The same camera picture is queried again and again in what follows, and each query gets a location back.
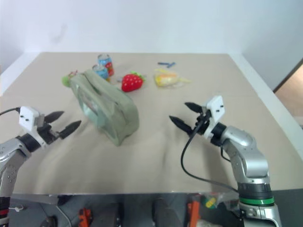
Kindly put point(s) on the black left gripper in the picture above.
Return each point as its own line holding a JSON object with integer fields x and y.
{"x": 47, "y": 133}

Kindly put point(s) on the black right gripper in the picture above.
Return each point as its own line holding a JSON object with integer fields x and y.
{"x": 201, "y": 124}

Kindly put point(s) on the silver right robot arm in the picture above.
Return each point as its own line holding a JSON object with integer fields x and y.
{"x": 255, "y": 160}

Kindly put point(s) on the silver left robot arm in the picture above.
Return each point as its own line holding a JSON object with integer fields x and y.
{"x": 9, "y": 163}

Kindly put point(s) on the olive green fabric pouch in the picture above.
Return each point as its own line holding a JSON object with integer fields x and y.
{"x": 111, "y": 104}

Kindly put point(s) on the clear bag of yellow snacks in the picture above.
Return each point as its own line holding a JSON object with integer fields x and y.
{"x": 165, "y": 79}

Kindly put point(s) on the beige table cloth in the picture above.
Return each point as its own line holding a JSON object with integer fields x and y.
{"x": 151, "y": 163}

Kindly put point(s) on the blue red drink can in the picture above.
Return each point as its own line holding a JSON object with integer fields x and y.
{"x": 101, "y": 71}
{"x": 107, "y": 63}

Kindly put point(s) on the red plush strawberry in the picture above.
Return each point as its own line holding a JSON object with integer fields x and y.
{"x": 131, "y": 82}

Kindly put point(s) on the clear bag with yellow-green item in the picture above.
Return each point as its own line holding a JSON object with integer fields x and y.
{"x": 210, "y": 202}

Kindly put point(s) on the orange clamp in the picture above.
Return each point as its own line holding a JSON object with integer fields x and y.
{"x": 194, "y": 208}
{"x": 85, "y": 216}

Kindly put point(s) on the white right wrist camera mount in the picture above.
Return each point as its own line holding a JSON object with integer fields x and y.
{"x": 216, "y": 106}

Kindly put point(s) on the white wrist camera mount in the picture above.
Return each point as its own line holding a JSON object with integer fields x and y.
{"x": 216, "y": 106}
{"x": 27, "y": 117}

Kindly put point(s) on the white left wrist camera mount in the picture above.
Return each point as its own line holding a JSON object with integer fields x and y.
{"x": 27, "y": 117}

